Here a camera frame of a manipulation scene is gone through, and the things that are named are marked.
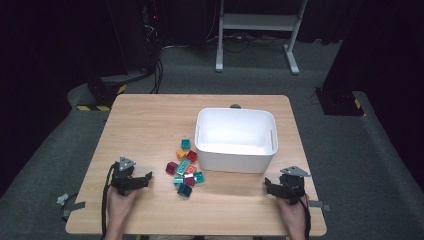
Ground person's left hand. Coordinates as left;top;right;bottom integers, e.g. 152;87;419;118
105;191;140;229

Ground grey tape strip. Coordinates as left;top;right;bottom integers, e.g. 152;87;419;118
60;200;87;219
308;199;332;213

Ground yellow black striped tape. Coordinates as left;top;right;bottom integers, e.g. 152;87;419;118
76;105;111;112

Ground black floor cables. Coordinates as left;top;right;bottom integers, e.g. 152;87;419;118
163;31;291;54

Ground dark curtain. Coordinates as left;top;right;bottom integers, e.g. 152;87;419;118
0;0;129;198
321;0;424;191

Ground hanging black cable bundle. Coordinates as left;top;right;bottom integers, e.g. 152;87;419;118
142;0;165;95

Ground person's right hand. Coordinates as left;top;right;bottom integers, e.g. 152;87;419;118
278;196;310;234

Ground white metal stand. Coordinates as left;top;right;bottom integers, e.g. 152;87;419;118
215;0;308;76

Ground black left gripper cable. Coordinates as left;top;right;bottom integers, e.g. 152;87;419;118
100;162;118;240

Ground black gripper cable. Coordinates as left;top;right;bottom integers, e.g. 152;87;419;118
100;162;118;240
298;194;313;240

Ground long teal toy block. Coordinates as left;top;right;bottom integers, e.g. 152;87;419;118
175;158;193;176

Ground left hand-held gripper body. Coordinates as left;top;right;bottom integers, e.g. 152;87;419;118
110;155;137;197

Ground white plastic bin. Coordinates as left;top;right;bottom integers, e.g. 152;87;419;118
194;107;279;174

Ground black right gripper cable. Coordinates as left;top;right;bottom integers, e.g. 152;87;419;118
298;194;313;240

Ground black floor stand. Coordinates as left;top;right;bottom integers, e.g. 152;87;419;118
314;87;365;117
85;71;129;108

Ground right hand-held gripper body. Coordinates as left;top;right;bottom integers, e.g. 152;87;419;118
279;165;311;205

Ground dark blue toy block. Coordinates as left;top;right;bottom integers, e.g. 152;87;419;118
176;183;193;198

